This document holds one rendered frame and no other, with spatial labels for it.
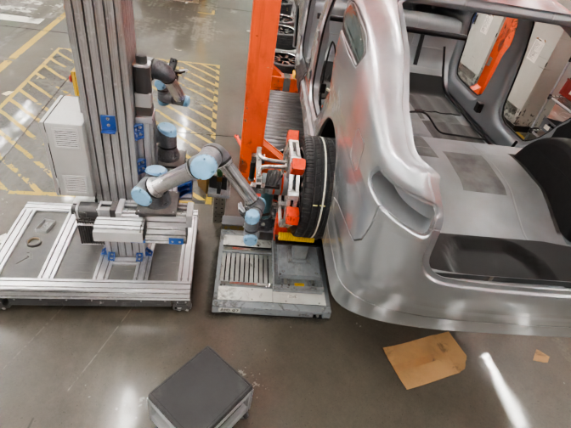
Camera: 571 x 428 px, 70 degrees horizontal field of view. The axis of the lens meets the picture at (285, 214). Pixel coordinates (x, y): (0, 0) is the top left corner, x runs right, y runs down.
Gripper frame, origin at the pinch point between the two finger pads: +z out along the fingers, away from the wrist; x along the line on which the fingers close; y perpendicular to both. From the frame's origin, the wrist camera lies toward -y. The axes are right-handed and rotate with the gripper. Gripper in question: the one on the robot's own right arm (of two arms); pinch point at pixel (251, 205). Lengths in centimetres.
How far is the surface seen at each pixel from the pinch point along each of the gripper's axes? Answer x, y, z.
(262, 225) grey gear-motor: -13, -53, 44
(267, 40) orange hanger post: -3, 78, 65
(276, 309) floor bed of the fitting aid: -24, -75, -18
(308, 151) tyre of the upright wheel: -30.6, 32.9, 12.7
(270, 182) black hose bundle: -10.1, 16.4, 2.0
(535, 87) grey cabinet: -393, -17, 341
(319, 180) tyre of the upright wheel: -37.2, 23.6, -2.7
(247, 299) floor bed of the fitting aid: -4, -75, -10
